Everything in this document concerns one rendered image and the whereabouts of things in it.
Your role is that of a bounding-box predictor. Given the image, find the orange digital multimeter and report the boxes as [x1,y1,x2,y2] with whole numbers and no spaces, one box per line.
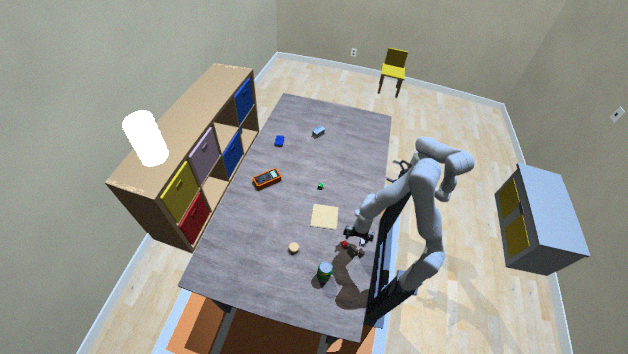
[253,168,281,190]

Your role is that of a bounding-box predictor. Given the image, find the tan short cylinder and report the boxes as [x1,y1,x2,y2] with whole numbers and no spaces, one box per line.
[289,242,299,254]

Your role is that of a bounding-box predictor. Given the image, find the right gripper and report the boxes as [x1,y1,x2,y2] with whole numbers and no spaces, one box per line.
[386,160,412,183]

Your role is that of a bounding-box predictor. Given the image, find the green soda can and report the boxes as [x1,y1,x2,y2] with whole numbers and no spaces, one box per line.
[317,261,333,282]

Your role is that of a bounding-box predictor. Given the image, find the beige flat mat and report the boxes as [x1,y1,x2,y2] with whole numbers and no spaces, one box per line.
[310,204,339,230]

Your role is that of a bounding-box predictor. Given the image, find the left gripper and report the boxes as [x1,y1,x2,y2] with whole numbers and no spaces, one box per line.
[343,225,374,244]

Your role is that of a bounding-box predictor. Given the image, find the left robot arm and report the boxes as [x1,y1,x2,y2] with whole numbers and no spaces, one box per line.
[354,158,445,291]

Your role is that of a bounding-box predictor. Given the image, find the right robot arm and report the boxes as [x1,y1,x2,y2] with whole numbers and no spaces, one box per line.
[410,137,475,202]

